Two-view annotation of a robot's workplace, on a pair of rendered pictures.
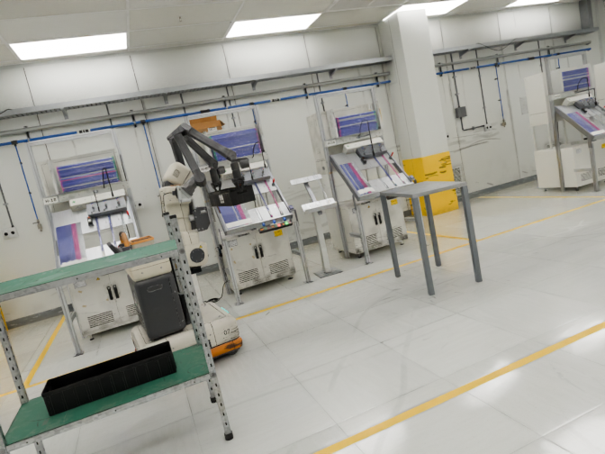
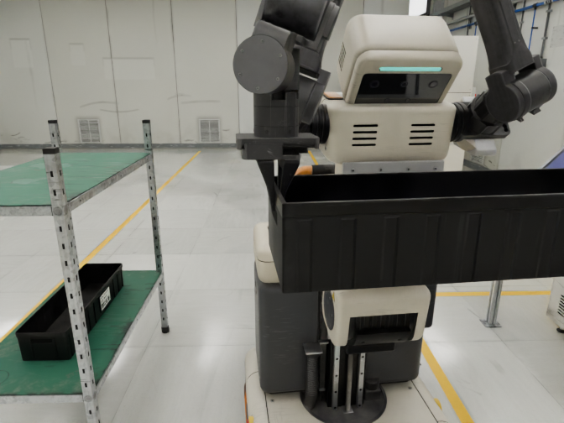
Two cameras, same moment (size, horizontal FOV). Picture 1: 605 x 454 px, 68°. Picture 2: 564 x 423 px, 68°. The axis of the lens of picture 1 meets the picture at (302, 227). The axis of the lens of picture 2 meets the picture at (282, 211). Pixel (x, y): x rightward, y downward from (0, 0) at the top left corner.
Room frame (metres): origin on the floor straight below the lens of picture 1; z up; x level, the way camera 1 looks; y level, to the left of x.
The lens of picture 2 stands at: (3.30, -0.15, 1.26)
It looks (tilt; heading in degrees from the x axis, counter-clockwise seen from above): 17 degrees down; 108
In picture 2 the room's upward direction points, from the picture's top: straight up
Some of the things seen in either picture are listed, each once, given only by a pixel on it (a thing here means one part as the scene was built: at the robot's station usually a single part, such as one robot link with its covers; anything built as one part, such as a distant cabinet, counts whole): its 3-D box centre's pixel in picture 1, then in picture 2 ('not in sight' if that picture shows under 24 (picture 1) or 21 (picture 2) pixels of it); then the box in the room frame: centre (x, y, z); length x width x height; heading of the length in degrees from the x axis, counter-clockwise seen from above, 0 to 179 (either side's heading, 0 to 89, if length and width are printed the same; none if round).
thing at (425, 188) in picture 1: (427, 233); not in sight; (3.72, -1.02, 0.40); 0.70 x 0.45 x 0.80; 9
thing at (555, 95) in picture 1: (567, 122); not in sight; (6.61, -4.11, 0.95); 1.36 x 0.82 x 1.90; 19
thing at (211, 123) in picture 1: (213, 122); not in sight; (5.09, 0.71, 1.82); 0.68 x 0.30 x 0.20; 109
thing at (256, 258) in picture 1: (252, 255); not in sight; (4.94, 0.61, 0.31); 0.70 x 0.65 x 0.62; 109
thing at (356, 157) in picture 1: (368, 196); not in sight; (5.26, -0.83, 0.65); 1.01 x 0.73 x 1.29; 19
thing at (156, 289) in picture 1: (156, 285); (339, 296); (3.10, 1.08, 0.59); 0.55 x 0.34 x 0.83; 25
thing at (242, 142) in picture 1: (235, 145); not in sight; (4.84, 0.51, 1.52); 0.51 x 0.13 x 0.27; 109
